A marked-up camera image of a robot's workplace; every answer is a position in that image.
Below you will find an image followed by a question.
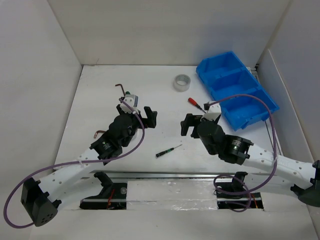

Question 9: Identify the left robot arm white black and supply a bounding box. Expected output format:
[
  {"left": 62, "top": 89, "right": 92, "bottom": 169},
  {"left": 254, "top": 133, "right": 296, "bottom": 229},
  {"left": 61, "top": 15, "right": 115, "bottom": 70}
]
[{"left": 21, "top": 103, "right": 158, "bottom": 227}]

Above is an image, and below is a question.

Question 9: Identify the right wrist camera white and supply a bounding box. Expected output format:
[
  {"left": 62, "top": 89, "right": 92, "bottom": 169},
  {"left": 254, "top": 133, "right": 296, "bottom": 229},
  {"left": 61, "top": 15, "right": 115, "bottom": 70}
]
[{"left": 200, "top": 101, "right": 222, "bottom": 124}]

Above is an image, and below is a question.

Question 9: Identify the copper hex key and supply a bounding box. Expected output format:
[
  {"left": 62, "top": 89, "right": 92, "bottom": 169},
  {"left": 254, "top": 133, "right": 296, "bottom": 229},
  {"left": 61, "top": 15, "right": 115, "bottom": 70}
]
[{"left": 93, "top": 130, "right": 105, "bottom": 139}]

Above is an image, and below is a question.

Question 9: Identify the aluminium rail front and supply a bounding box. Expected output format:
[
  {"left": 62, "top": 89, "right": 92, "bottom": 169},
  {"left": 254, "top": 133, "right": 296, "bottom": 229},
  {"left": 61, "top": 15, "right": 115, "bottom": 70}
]
[{"left": 82, "top": 170, "right": 241, "bottom": 180}]

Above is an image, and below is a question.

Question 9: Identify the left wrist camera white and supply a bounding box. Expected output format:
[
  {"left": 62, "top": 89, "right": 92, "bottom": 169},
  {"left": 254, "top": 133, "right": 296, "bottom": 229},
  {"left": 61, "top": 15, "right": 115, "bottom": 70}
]
[{"left": 120, "top": 94, "right": 139, "bottom": 113}]

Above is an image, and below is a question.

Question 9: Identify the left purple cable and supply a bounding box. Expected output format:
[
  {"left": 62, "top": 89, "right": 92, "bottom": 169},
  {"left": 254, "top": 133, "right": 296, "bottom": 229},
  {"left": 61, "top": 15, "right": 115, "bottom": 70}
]
[{"left": 3, "top": 97, "right": 146, "bottom": 229}]

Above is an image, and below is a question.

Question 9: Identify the aluminium rail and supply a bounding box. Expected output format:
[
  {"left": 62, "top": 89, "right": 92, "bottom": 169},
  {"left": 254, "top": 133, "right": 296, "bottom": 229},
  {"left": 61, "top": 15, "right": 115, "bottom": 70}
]
[
  {"left": 264, "top": 118, "right": 283, "bottom": 156},
  {"left": 82, "top": 170, "right": 241, "bottom": 180}
]

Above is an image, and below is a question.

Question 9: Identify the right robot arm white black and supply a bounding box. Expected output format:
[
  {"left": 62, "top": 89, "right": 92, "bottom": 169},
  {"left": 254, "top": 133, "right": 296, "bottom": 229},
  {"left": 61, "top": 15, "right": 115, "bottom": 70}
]
[{"left": 180, "top": 113, "right": 320, "bottom": 207}]

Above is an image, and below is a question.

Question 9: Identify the small black green screwdriver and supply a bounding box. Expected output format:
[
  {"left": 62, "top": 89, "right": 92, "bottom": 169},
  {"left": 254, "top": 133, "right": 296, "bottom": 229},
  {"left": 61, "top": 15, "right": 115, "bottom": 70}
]
[{"left": 155, "top": 144, "right": 182, "bottom": 158}]

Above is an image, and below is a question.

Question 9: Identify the blue three-compartment bin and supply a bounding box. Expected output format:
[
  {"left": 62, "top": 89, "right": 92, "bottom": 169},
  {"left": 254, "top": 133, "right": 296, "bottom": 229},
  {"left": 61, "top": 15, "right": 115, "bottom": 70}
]
[{"left": 196, "top": 51, "right": 279, "bottom": 131}]

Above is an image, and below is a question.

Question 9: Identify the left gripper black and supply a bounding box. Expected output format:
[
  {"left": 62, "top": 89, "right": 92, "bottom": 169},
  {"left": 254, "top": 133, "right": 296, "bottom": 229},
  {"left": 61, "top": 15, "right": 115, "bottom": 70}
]
[{"left": 117, "top": 104, "right": 156, "bottom": 148}]

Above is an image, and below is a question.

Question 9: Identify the clear tape roll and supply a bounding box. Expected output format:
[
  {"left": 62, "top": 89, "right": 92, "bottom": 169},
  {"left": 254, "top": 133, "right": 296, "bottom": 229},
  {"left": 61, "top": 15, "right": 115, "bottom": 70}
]
[
  {"left": 131, "top": 130, "right": 139, "bottom": 142},
  {"left": 173, "top": 74, "right": 191, "bottom": 92}
]

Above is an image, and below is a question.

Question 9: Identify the aluminium rail right side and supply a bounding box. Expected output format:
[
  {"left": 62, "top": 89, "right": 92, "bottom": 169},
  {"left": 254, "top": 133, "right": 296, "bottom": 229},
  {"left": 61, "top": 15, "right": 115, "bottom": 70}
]
[{"left": 264, "top": 118, "right": 283, "bottom": 156}]

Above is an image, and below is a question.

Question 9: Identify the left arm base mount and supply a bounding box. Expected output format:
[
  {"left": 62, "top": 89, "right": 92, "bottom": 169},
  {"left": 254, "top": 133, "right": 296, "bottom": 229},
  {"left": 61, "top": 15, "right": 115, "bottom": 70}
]
[{"left": 79, "top": 172, "right": 128, "bottom": 210}]

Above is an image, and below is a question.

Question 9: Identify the red handled screwdriver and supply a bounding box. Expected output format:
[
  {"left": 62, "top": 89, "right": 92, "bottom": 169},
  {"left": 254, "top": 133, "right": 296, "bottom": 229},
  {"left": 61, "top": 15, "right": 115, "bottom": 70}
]
[{"left": 187, "top": 97, "right": 207, "bottom": 113}]

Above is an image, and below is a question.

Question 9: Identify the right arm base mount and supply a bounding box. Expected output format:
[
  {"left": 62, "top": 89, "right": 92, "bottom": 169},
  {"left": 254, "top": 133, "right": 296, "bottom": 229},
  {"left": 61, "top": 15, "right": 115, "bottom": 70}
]
[{"left": 213, "top": 171, "right": 264, "bottom": 213}]

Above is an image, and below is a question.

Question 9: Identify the dark brown hex key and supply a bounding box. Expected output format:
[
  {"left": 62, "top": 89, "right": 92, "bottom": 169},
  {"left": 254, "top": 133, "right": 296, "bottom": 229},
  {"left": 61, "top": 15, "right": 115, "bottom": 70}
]
[{"left": 115, "top": 83, "right": 126, "bottom": 97}]

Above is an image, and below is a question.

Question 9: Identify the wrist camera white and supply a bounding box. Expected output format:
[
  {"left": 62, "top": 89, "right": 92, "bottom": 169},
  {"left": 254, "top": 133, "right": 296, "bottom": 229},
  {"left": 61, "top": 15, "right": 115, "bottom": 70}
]
[
  {"left": 200, "top": 101, "right": 222, "bottom": 124},
  {"left": 120, "top": 94, "right": 139, "bottom": 113}
]

